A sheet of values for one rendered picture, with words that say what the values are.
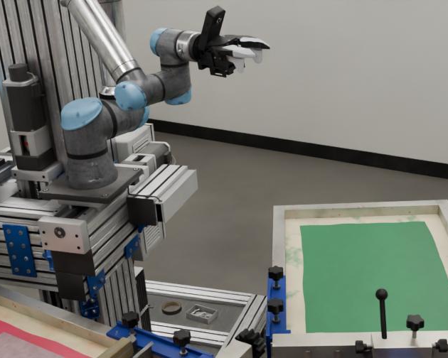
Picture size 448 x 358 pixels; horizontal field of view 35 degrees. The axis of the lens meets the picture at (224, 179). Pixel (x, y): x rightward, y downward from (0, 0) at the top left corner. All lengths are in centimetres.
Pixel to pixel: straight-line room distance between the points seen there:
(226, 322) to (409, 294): 138
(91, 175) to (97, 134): 12
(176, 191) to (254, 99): 355
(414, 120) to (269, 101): 117
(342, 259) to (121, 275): 84
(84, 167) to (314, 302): 74
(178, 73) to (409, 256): 89
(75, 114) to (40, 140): 29
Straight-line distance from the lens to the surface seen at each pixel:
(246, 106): 577
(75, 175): 206
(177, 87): 186
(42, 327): 204
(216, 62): 174
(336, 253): 223
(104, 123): 204
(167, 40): 184
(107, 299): 255
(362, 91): 525
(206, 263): 416
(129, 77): 181
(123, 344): 172
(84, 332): 195
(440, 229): 240
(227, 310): 335
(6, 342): 202
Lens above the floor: 204
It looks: 23 degrees down
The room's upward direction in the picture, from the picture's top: 5 degrees counter-clockwise
